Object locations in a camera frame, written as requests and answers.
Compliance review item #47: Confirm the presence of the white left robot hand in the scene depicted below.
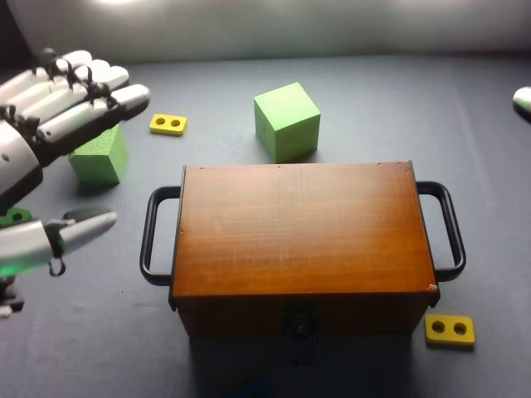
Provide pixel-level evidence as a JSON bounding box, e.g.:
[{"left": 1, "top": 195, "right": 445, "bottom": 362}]
[{"left": 0, "top": 48, "right": 151, "bottom": 278}]

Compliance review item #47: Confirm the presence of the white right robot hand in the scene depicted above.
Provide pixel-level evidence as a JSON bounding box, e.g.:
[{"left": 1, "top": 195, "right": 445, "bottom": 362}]
[{"left": 512, "top": 85, "right": 531, "bottom": 125}]

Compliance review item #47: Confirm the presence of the brown wooden box with handles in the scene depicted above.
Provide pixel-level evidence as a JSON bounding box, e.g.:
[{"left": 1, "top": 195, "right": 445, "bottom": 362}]
[{"left": 139, "top": 160, "right": 467, "bottom": 366}]

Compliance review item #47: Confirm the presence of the green flat block with hole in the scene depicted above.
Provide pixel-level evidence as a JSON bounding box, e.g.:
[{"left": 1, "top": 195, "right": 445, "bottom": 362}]
[{"left": 0, "top": 206, "right": 32, "bottom": 228}]

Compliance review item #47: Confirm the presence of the textured green cube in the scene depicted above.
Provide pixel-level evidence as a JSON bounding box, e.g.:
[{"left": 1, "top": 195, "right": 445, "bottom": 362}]
[{"left": 68, "top": 123, "right": 129, "bottom": 187}]

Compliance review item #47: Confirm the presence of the yellow two-hole block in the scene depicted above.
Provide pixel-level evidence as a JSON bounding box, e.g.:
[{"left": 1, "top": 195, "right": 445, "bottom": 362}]
[
  {"left": 149, "top": 114, "right": 188, "bottom": 138},
  {"left": 424, "top": 313, "right": 476, "bottom": 346}
]

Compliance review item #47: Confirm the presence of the grey table cloth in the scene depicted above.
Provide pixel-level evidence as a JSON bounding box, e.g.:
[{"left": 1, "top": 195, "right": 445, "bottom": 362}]
[{"left": 0, "top": 53, "right": 531, "bottom": 398}]

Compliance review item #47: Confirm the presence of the smooth green cube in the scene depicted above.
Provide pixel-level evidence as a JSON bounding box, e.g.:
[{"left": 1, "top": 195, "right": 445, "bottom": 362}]
[{"left": 253, "top": 81, "right": 322, "bottom": 163}]

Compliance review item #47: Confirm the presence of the blue block with hole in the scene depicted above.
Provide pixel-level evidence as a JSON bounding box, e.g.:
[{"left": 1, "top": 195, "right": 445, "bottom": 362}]
[{"left": 242, "top": 380, "right": 273, "bottom": 398}]

